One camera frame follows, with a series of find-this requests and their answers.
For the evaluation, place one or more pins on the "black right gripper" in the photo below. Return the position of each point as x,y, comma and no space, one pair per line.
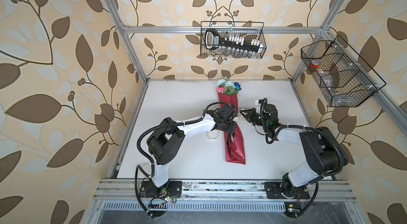
250,113

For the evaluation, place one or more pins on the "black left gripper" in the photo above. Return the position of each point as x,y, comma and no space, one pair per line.
232,128

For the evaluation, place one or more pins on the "cream ribbon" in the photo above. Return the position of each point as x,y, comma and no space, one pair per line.
213,134

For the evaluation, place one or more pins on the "pink fake rose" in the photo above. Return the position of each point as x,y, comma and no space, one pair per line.
220,90

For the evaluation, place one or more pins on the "light blue fake rose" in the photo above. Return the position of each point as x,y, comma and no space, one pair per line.
228,86

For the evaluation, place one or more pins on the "dark red wrapping paper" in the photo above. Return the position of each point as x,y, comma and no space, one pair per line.
234,143

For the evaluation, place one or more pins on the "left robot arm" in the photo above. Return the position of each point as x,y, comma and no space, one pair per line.
161,143

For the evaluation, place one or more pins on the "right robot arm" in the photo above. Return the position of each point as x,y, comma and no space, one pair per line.
324,155

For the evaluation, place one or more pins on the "black tool in basket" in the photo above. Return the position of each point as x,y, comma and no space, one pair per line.
236,40

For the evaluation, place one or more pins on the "plastic bottle red cap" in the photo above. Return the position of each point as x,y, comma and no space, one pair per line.
326,78

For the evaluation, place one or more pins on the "back wire basket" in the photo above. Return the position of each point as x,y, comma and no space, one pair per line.
232,24

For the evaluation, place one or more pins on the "wire basket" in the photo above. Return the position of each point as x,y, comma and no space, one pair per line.
232,24
358,79

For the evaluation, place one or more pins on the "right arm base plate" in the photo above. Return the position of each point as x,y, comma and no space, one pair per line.
284,190

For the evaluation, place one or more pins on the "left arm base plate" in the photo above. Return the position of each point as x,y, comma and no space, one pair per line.
172,189

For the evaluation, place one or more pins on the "right wire basket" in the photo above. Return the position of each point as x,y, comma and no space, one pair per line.
358,79

